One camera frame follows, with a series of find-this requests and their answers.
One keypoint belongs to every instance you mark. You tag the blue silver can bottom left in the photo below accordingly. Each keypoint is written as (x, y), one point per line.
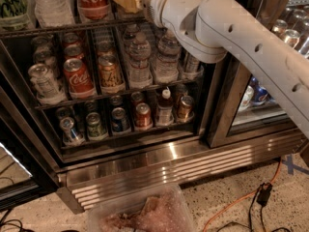
(72, 134)

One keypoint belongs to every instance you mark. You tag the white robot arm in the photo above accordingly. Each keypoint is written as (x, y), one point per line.
(209, 29)

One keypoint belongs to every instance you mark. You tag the orange can middle shelf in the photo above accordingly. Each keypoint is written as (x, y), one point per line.
(110, 75)

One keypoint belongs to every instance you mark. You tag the brown can bottom shelf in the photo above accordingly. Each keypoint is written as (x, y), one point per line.
(185, 107)

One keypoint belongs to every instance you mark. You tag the red Coca-Cola bottle top shelf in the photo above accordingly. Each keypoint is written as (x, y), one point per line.
(92, 9)

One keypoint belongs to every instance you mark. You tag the slim silver can front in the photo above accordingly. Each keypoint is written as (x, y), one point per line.
(191, 68)

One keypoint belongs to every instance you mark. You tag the clear water bottle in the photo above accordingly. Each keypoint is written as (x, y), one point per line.
(167, 58)
(139, 54)

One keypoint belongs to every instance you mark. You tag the clear water bottle right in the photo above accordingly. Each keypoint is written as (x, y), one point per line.
(167, 58)

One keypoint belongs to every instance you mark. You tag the green can top shelf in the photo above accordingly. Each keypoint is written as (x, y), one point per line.
(16, 15)

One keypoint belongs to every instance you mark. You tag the steel fridge bottom grille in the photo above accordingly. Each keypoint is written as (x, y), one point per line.
(85, 185)

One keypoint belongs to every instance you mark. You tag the green can shelf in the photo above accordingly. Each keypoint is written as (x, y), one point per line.
(16, 15)
(95, 129)

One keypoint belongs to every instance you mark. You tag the silver can front middle shelf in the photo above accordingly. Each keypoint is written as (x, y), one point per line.
(49, 90)

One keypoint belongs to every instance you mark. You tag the blue Pepsi can behind glass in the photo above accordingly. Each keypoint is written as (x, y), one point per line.
(260, 95)

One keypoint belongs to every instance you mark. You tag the steel fridge door frame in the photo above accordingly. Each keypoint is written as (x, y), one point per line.
(230, 124)

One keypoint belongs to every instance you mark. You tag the white cap juice bottle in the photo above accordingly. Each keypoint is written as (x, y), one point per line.
(164, 107)

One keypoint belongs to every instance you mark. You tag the black power adapter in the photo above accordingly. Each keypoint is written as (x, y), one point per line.
(264, 194)

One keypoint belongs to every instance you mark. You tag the green can bottom shelf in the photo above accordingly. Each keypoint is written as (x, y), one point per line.
(95, 129)

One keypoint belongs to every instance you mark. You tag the blue Pepsi can bottom shelf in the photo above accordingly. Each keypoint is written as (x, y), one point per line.
(119, 120)

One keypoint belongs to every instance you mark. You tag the red can bottom shelf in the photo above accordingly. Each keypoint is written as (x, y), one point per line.
(142, 117)

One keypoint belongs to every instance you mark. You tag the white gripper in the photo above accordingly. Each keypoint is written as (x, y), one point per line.
(152, 0)

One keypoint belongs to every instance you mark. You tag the white bottle top shelf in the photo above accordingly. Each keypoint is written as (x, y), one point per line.
(53, 13)

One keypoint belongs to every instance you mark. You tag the clear plastic bin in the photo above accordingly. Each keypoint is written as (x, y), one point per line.
(156, 209)

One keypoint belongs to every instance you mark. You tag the red Coca-Cola can front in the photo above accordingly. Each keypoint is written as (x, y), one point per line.
(80, 83)

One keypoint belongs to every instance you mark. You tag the clear water bottle left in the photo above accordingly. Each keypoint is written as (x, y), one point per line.
(139, 54)

